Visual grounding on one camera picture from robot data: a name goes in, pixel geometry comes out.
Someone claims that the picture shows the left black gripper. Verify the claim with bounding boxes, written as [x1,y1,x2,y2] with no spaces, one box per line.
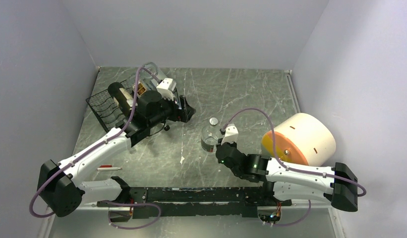
[148,91,195,127]

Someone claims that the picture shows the small clear capped bottle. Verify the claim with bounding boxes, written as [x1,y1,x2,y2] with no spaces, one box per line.
[201,117,222,154]

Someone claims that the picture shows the clear gold label bottle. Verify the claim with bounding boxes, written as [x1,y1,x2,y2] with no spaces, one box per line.
[132,80,148,98]

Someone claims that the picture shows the dark green wine bottle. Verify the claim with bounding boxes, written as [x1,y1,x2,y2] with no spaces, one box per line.
[108,82,137,117]

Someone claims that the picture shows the black wire wine rack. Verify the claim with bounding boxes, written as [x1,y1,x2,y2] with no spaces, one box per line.
[86,87,124,132]

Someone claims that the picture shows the round clear silver-cap bottle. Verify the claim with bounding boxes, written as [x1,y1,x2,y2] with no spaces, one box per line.
[140,62,167,90]

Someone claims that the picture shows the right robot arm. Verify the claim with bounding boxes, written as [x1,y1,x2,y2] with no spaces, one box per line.
[216,143,359,212]

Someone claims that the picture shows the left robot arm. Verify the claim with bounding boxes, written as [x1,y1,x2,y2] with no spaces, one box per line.
[35,88,196,217]

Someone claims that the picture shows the white orange cylinder container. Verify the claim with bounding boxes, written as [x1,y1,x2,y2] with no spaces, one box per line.
[261,113,336,166]

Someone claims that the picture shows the red white pen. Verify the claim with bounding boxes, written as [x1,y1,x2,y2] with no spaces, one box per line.
[97,165,122,172]

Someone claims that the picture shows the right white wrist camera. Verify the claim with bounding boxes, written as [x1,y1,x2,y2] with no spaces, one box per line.
[221,123,238,145]

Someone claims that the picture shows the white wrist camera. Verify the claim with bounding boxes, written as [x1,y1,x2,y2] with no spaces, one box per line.
[221,123,238,145]
[156,78,176,101]

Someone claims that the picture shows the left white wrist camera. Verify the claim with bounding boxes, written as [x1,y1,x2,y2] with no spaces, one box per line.
[156,78,176,101]

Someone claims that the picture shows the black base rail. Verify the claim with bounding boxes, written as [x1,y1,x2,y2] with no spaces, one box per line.
[97,186,291,219]

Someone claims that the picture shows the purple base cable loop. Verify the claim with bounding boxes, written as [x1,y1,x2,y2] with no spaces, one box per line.
[101,201,162,230]

